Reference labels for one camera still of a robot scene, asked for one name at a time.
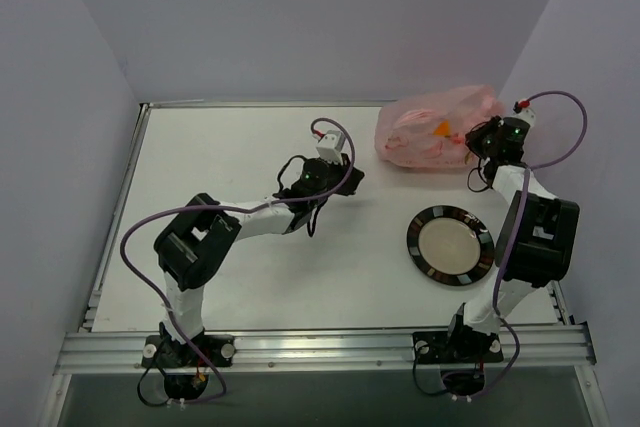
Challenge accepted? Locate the pink plastic bag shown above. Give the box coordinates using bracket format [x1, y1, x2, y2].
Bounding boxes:
[374, 85, 505, 170]

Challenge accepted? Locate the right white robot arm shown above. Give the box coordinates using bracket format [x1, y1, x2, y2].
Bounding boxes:
[443, 114, 580, 360]

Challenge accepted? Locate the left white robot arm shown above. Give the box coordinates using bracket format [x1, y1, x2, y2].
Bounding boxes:
[153, 155, 365, 366]

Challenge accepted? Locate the orange fake fruit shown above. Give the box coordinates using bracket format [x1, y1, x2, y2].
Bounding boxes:
[433, 120, 451, 138]

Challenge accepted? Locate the black rimmed ceramic plate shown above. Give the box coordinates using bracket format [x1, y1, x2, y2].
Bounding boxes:
[406, 205, 495, 287]

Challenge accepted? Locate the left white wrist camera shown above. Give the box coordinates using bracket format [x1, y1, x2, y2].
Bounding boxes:
[316, 131, 345, 165]

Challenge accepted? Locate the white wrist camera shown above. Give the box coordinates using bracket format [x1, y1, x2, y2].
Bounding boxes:
[513, 99, 536, 129]
[316, 131, 345, 165]

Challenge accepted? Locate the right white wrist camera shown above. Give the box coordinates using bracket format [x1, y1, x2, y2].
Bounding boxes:
[513, 99, 536, 129]

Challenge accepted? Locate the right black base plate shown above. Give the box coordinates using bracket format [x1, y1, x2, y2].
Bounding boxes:
[412, 330, 504, 365]

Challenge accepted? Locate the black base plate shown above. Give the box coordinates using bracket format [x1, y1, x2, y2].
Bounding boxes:
[140, 332, 236, 369]
[412, 330, 504, 365]

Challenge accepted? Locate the aluminium front rail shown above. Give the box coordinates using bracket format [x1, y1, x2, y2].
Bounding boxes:
[54, 325, 596, 375]

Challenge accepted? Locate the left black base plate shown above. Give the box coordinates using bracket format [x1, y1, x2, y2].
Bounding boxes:
[140, 332, 236, 369]

